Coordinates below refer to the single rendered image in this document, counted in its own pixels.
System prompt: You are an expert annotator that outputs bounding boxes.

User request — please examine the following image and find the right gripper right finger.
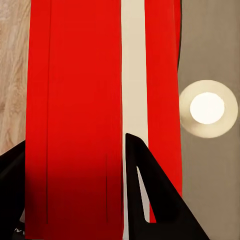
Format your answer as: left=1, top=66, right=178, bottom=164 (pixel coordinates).
left=125, top=133, right=210, bottom=240

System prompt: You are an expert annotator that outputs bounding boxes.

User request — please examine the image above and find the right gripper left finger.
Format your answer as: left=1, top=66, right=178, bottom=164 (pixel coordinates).
left=0, top=140, right=26, bottom=240

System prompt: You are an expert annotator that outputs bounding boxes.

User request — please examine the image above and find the radio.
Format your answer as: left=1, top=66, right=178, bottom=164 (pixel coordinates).
left=25, top=0, right=183, bottom=240

